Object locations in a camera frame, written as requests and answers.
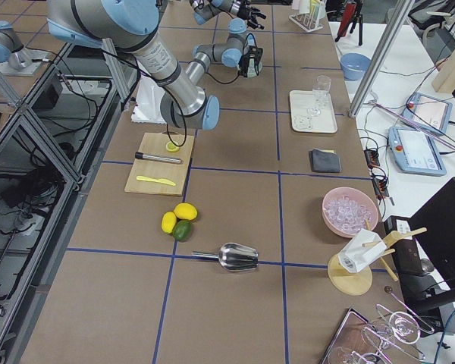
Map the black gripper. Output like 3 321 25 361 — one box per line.
234 0 266 30
238 45 263 78

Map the mint green bowl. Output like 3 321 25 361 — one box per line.
246 58 262 78

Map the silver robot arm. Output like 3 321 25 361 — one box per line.
189 0 266 30
47 1 266 130

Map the blue bowl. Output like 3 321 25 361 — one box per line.
340 53 371 81

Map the pink bowl of ice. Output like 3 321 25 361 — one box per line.
322 187 379 238

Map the metal ice scoop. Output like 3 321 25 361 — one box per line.
191 242 259 272

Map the clear wine glass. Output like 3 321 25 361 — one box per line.
307 75 331 117

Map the cream bear tray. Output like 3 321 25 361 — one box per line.
289 90 337 134

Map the red black tripod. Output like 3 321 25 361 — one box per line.
334 0 363 46

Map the lemon half slice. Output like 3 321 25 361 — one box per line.
165 141 180 153

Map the grey folded cloth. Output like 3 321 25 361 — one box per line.
309 149 341 173

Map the wooden cutting board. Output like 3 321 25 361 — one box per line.
124 133 195 196

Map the steel cylinder muddler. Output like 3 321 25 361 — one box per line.
134 151 183 165

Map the yellow plastic knife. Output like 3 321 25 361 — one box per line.
136 175 177 187

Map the yellow lemon upper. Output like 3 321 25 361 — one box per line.
174 202 198 221

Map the yellow lemon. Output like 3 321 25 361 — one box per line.
161 211 177 234
174 202 198 221

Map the yellow lemon left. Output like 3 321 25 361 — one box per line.
161 211 177 234

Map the far teach pendant tablet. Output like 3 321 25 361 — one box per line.
402 93 453 135

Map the teach pendant tablet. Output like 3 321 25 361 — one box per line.
388 127 447 177
402 93 453 135

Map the near teach pendant tablet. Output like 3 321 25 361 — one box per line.
388 127 447 177

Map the white mug on stand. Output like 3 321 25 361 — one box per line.
337 229 387 273

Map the wooden cup stand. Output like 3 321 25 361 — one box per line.
328 227 427 296

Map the black monitor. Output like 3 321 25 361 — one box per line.
394 177 455 313

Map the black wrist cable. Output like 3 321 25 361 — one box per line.
165 33 257 147

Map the white wire cup rack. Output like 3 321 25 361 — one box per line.
289 0 326 33

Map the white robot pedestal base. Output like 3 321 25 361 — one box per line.
131 78 165 124

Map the aluminium frame post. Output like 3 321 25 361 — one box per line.
348 0 415 118

